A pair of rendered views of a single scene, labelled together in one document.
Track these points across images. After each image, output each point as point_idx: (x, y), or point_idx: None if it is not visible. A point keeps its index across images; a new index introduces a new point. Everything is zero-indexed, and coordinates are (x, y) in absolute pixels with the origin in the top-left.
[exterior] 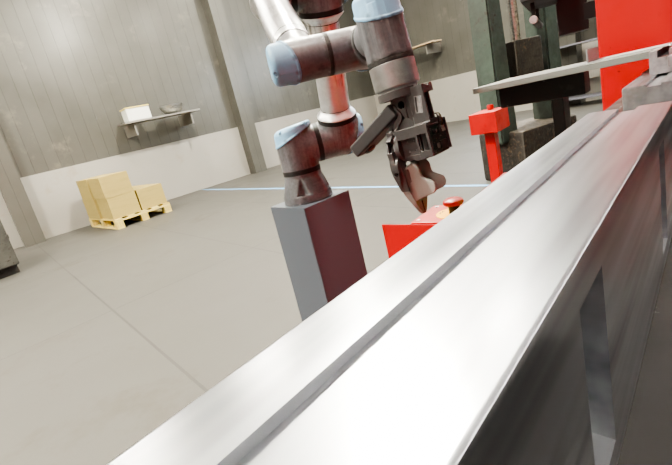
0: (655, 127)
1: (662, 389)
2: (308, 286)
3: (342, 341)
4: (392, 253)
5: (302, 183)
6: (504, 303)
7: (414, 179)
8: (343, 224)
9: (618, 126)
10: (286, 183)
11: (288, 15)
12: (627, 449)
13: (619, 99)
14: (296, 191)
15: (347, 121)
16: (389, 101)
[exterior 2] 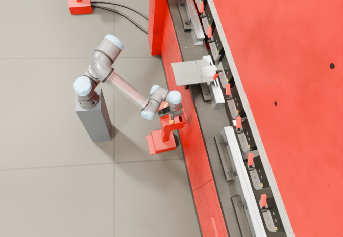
0: (237, 141)
1: None
2: (94, 123)
3: (243, 183)
4: (165, 128)
5: (93, 100)
6: (246, 177)
7: (174, 116)
8: (102, 99)
9: (231, 137)
10: (84, 103)
11: (139, 95)
12: None
13: (175, 28)
14: (91, 104)
15: None
16: None
